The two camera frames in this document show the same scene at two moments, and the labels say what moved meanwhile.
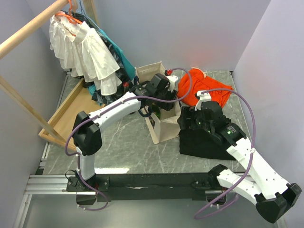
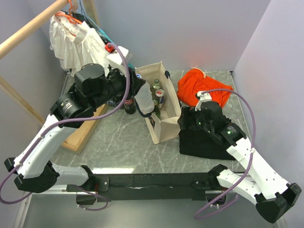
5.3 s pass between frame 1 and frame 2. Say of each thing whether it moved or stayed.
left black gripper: moved
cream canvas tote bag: stayed
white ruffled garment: stayed
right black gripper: stayed
